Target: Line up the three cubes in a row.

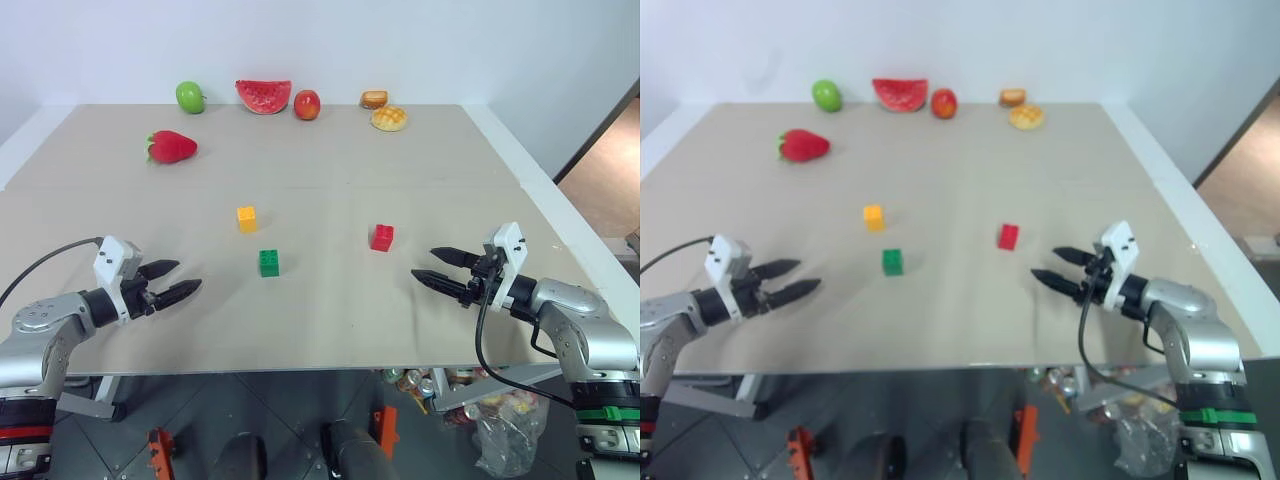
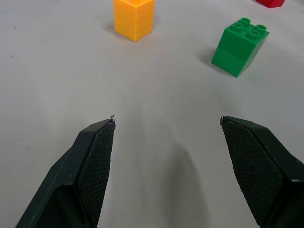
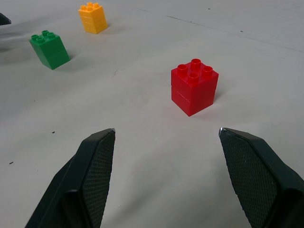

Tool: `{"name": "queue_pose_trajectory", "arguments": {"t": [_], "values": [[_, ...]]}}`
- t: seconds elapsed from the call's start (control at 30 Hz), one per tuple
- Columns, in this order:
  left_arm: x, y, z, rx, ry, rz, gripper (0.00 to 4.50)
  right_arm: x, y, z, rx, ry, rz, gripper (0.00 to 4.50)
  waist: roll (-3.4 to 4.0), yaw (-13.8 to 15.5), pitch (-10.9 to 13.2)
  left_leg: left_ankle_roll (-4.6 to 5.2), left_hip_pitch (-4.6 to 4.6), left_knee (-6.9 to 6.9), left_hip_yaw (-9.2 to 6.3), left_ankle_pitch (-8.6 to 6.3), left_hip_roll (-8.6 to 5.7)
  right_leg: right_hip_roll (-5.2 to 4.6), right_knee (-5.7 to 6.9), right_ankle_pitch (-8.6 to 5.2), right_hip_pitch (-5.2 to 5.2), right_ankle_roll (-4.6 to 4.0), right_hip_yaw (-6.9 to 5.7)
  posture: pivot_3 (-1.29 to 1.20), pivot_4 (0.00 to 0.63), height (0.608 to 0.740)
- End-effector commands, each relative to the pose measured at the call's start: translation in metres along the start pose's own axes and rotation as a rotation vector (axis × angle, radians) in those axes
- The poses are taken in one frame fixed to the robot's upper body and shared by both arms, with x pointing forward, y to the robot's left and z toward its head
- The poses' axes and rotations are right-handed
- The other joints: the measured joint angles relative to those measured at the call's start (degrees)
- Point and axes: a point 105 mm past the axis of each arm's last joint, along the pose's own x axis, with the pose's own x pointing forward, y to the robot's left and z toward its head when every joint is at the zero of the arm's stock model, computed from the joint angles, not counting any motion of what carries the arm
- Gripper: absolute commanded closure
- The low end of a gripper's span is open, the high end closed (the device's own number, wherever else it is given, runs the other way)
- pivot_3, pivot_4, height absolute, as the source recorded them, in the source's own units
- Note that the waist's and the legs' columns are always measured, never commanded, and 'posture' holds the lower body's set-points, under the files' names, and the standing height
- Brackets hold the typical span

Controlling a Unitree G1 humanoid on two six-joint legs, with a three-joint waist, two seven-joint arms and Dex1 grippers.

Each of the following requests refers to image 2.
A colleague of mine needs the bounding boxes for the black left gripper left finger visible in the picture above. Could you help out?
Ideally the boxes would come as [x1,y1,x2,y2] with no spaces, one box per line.
[14,115,116,228]

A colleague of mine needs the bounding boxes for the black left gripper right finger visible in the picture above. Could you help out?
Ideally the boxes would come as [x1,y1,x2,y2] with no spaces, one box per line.
[219,115,304,228]

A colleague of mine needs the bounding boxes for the green toy brick stack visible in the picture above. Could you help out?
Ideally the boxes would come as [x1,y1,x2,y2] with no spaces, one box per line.
[211,17,270,78]

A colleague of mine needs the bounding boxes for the red toy brick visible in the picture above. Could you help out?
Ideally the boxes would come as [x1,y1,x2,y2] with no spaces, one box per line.
[256,0,285,9]

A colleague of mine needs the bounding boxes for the yellow toy brick stack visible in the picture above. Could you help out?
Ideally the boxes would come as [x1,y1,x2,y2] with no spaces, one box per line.
[113,0,156,43]

